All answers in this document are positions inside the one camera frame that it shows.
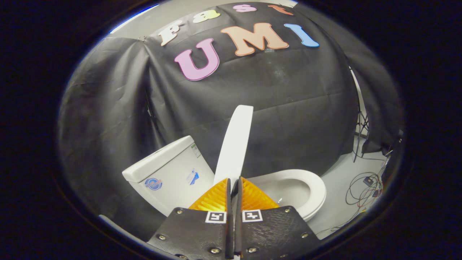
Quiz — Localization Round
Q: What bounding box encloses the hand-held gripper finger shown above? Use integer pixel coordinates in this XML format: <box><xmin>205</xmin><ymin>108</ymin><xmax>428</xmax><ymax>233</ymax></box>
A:
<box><xmin>147</xmin><ymin>177</ymin><xmax>235</xmax><ymax>260</ymax></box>
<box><xmin>235</xmin><ymin>176</ymin><xmax>322</xmax><ymax>259</ymax></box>

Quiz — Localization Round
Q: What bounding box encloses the white toilet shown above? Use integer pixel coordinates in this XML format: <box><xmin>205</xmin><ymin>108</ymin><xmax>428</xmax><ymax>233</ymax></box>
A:
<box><xmin>122</xmin><ymin>135</ymin><xmax>327</xmax><ymax>222</ymax></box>

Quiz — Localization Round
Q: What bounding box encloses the white toilet tank lid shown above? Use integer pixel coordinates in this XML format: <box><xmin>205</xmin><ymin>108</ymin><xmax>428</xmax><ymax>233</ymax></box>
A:
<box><xmin>122</xmin><ymin>135</ymin><xmax>196</xmax><ymax>183</ymax></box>

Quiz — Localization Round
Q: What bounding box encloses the black backdrop cloth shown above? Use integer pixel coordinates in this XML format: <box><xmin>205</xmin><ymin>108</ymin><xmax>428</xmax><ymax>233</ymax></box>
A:
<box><xmin>58</xmin><ymin>2</ymin><xmax>405</xmax><ymax>239</ymax></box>

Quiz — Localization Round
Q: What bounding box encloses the black tripod stand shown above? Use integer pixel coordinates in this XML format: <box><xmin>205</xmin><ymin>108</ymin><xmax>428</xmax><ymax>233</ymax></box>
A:
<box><xmin>348</xmin><ymin>67</ymin><xmax>371</xmax><ymax>163</ymax></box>

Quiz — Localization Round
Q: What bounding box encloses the black floor cable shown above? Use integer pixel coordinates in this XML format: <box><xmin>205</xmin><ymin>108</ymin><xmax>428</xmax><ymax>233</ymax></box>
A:
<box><xmin>325</xmin><ymin>171</ymin><xmax>384</xmax><ymax>233</ymax></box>

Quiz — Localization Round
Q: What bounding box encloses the red floor cable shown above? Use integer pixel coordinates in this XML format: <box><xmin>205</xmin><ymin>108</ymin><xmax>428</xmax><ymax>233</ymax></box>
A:
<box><xmin>357</xmin><ymin>182</ymin><xmax>382</xmax><ymax>208</ymax></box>

